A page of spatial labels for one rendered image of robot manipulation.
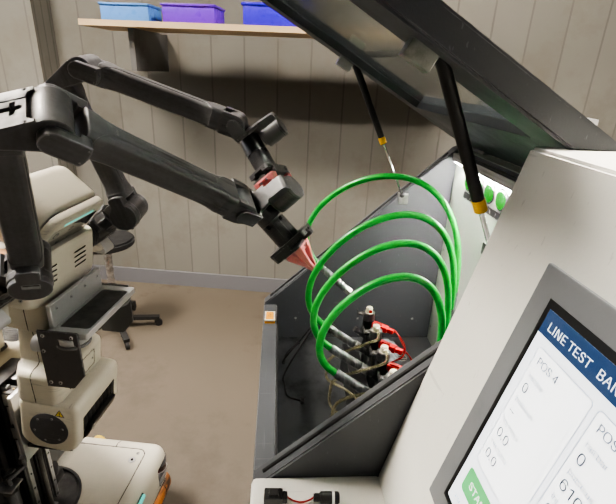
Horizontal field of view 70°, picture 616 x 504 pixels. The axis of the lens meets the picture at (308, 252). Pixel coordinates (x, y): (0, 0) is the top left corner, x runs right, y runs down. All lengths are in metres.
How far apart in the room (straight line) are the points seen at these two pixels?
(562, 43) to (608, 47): 0.27
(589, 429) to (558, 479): 0.06
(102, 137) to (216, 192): 0.23
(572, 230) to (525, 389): 0.17
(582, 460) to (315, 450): 0.45
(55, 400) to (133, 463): 0.61
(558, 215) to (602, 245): 0.08
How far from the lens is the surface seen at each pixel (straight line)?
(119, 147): 0.75
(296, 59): 3.10
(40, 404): 1.38
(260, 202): 0.94
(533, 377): 0.53
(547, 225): 0.57
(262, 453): 0.92
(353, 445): 0.81
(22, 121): 0.71
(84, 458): 1.96
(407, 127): 3.13
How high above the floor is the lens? 1.63
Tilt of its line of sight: 22 degrees down
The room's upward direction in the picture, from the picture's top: 3 degrees clockwise
